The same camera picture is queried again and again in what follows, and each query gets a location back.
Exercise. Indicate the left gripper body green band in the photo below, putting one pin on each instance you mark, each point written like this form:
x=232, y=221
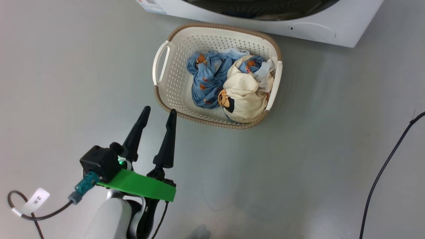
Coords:
x=142, y=187

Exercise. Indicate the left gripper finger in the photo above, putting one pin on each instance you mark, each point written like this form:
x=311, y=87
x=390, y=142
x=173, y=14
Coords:
x=167, y=146
x=134, y=139

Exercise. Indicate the blue bear print garment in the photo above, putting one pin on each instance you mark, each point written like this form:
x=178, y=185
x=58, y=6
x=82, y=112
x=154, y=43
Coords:
x=206, y=79

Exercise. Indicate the cream garment with bear print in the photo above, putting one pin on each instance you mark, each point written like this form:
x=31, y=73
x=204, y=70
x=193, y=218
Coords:
x=245, y=96

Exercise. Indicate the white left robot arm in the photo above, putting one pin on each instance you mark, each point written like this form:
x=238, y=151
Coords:
x=106, y=219

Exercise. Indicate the cream perforated laundry basket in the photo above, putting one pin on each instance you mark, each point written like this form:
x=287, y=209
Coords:
x=179, y=83

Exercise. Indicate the white front-load washing machine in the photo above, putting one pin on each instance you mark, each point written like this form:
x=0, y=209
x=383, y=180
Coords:
x=348, y=20

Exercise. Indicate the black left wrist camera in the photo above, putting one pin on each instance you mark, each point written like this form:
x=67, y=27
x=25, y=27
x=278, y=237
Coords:
x=99, y=161

